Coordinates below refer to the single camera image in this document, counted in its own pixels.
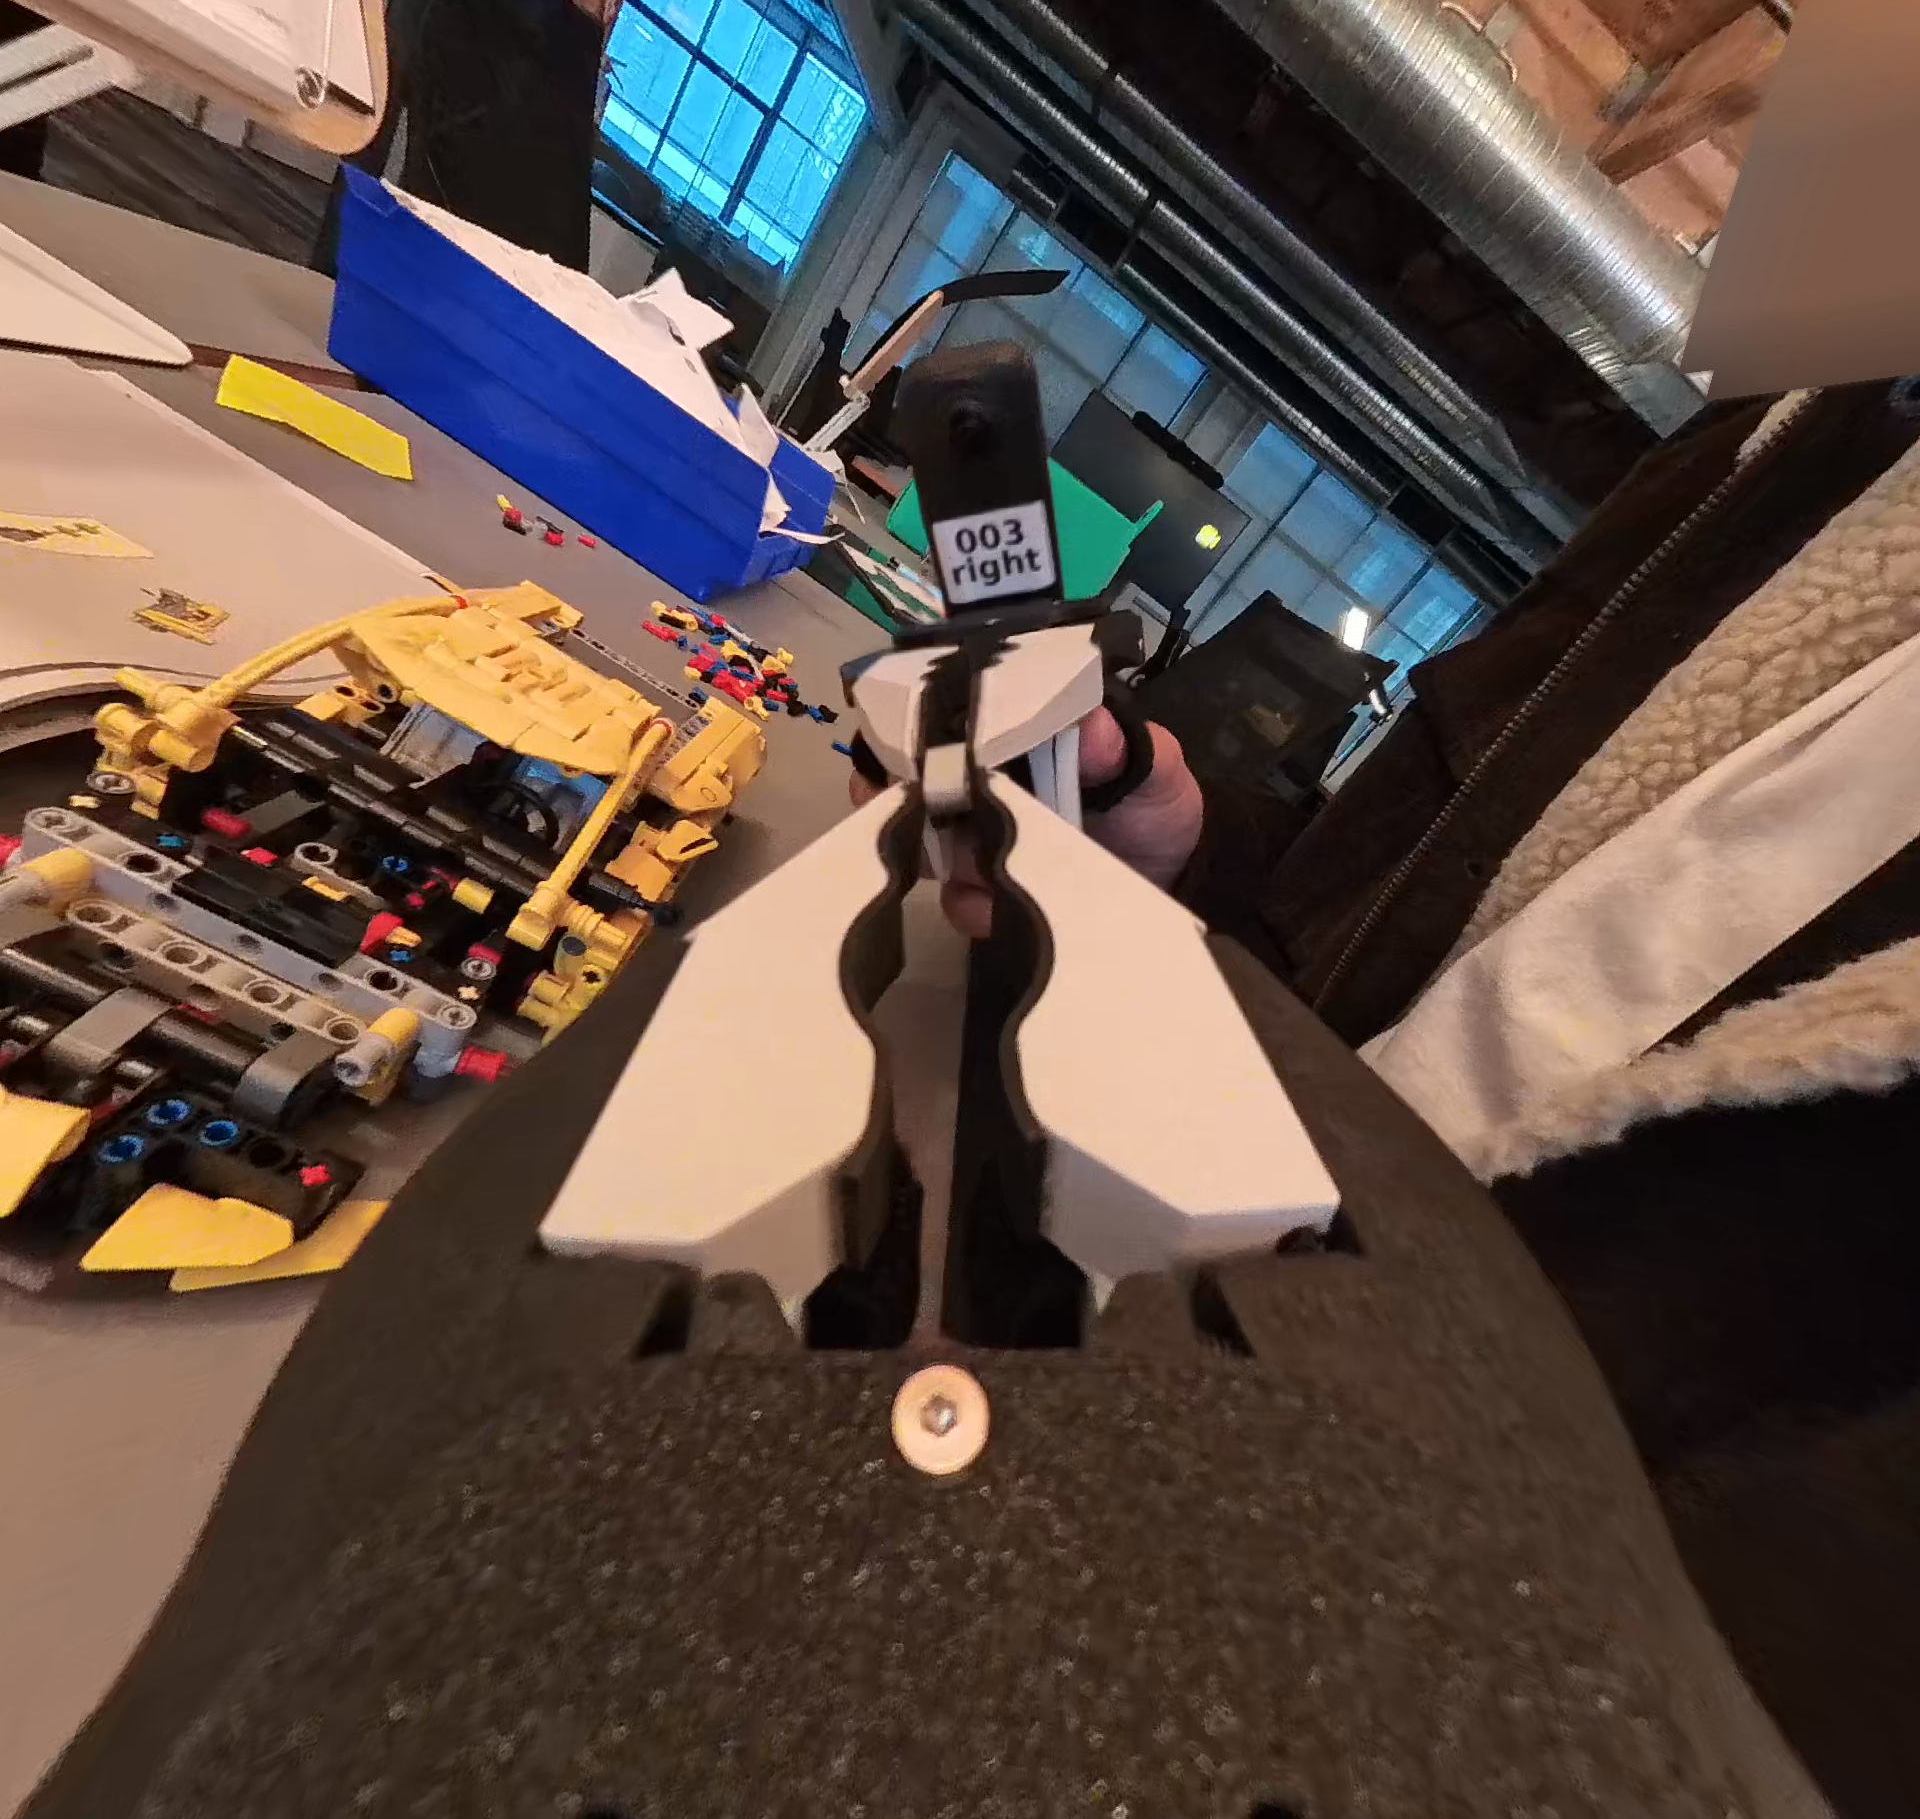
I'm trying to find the yellow brick car model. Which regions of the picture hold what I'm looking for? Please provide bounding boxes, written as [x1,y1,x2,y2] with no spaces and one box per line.
[0,585,774,1237]

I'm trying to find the scattered coloured brick pieces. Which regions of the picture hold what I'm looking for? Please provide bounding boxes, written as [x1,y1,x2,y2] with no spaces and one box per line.
[497,494,843,726]

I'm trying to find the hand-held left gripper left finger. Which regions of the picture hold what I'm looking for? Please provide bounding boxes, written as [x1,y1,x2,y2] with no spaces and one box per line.
[540,795,917,1336]

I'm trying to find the metal ventilation duct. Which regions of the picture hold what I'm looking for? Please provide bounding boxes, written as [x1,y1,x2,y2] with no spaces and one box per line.
[902,0,1712,441]

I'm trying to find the open instruction booklet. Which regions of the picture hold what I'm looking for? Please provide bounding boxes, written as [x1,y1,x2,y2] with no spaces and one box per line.
[0,350,453,726]

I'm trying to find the person's right hand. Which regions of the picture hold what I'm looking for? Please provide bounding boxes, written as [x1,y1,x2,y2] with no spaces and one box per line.
[1070,727,1207,903]

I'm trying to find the blue plastic bin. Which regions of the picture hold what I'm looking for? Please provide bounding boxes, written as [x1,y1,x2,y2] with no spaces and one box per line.
[332,163,843,600]

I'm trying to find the yellow paper sheet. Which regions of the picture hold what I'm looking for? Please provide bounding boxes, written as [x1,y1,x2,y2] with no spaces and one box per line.
[219,357,416,482]

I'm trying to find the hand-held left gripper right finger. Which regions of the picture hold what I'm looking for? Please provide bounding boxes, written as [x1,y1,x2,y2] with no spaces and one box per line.
[977,775,1346,1326]

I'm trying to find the black partition panel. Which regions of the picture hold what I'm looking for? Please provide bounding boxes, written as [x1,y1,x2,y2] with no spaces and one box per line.
[393,0,601,276]

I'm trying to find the yellow brick wing piece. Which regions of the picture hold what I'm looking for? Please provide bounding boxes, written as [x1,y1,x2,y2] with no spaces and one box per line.
[82,1191,393,1295]

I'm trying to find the desk lamp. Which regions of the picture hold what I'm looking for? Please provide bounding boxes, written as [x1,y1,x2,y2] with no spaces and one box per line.
[796,268,1068,458]

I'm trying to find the white crumpled paper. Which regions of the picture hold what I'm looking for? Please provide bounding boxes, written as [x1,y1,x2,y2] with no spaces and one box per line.
[408,185,788,471]

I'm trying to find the black office chair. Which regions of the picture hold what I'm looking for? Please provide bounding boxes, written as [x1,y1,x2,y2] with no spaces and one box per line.
[1158,595,1397,833]

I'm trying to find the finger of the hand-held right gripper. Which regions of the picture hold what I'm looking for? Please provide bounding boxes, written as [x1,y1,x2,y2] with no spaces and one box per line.
[852,650,969,795]
[977,628,1113,833]

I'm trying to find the black fleece-lined jacket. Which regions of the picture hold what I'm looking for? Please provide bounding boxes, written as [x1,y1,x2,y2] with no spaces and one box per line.
[1263,379,1920,1819]

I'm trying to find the black monitor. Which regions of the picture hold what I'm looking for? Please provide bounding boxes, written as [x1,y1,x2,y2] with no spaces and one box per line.
[1050,395,1256,620]

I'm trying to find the white shirt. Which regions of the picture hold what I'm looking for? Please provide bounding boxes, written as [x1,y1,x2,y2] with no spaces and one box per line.
[1368,636,1920,1176]

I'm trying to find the green corrugated box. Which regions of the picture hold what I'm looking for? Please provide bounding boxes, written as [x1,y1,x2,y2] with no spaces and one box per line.
[886,470,1166,620]

